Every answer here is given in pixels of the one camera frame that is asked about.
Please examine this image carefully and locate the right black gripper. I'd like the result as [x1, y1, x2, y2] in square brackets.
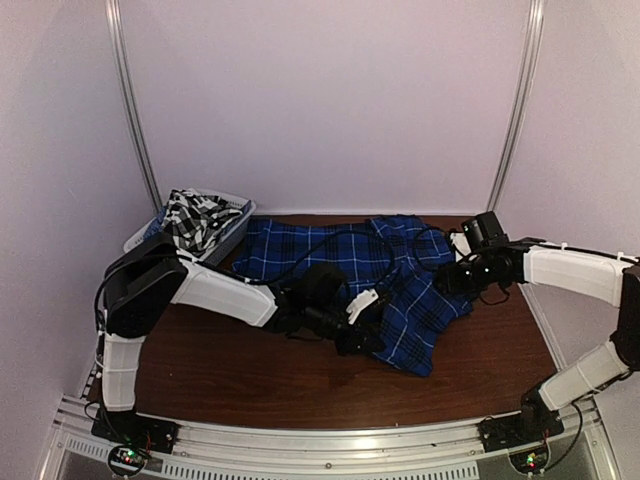
[434, 253, 495, 296]

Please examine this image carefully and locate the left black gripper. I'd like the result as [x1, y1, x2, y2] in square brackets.
[305, 301, 387, 358]

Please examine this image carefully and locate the blue plaid long sleeve shirt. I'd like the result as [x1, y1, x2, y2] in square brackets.
[232, 215, 475, 377]

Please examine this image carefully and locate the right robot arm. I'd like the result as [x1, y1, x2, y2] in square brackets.
[434, 211, 639, 442]

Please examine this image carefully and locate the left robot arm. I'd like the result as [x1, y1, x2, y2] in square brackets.
[94, 234, 385, 444]

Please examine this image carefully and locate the grey plastic laundry basket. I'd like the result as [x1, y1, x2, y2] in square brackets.
[123, 188, 257, 265]

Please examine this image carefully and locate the right circuit board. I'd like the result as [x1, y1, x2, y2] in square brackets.
[509, 447, 549, 476]

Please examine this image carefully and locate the circuit board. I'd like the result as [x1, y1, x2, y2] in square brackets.
[509, 447, 549, 476]
[106, 445, 151, 477]

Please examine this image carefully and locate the black white checked shirt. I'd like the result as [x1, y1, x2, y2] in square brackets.
[161, 189, 243, 256]

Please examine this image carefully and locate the blue patterned shirt in basket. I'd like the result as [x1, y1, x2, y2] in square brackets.
[143, 208, 174, 245]

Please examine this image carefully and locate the left circuit board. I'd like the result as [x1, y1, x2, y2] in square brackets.
[106, 445, 151, 477]

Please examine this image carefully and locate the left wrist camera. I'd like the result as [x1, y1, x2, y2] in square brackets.
[346, 289, 389, 325]

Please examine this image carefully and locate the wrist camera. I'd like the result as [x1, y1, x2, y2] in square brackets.
[346, 289, 389, 325]
[447, 231, 471, 261]

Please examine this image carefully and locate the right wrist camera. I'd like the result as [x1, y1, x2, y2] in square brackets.
[447, 231, 471, 261]

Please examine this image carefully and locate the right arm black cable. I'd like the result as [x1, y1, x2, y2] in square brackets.
[412, 227, 621, 461]

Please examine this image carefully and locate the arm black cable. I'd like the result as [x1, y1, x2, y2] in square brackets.
[93, 234, 396, 341]
[412, 227, 621, 461]

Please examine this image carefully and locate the right aluminium frame post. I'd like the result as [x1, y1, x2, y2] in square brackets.
[486, 0, 546, 210]

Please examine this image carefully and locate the aluminium frame post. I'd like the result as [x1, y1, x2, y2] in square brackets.
[104, 0, 163, 213]
[486, 0, 546, 210]

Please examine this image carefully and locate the front aluminium rail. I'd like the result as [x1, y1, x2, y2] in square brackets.
[35, 396, 622, 479]

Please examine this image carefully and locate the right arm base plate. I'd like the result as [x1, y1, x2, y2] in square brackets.
[477, 414, 564, 453]

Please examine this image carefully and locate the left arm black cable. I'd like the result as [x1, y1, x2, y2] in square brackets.
[93, 234, 396, 341]

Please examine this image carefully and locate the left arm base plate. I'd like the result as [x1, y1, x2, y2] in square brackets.
[91, 411, 179, 454]

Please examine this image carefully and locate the left aluminium frame post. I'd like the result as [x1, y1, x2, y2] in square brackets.
[104, 0, 163, 213]

